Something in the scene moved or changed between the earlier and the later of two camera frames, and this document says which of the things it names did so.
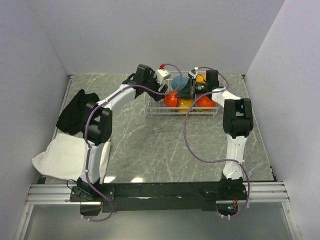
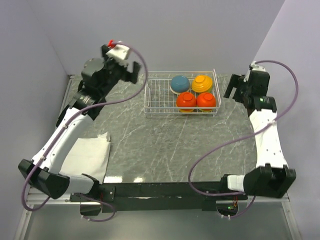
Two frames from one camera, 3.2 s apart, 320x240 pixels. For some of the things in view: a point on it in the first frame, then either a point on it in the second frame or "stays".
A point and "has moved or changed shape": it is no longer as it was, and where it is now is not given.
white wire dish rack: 186,95 stays
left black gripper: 156,96 to 127,75
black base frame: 117,197 stays
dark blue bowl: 176,81 stays
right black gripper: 186,92 to 236,81
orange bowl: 184,103 has moved or changed shape
